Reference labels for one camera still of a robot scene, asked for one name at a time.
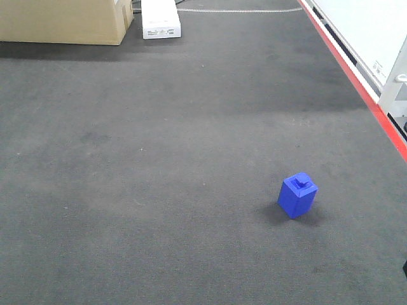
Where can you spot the small blue plastic block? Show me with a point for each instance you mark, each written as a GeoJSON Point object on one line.
{"type": "Point", "coordinates": [297, 195]}

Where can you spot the white long carton box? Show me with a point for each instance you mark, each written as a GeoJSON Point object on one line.
{"type": "Point", "coordinates": [160, 19]}

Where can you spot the large cardboard box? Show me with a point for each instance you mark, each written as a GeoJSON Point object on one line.
{"type": "Point", "coordinates": [70, 22]}

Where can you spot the white wall panel red base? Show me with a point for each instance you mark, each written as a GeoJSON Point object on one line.
{"type": "Point", "coordinates": [368, 40]}

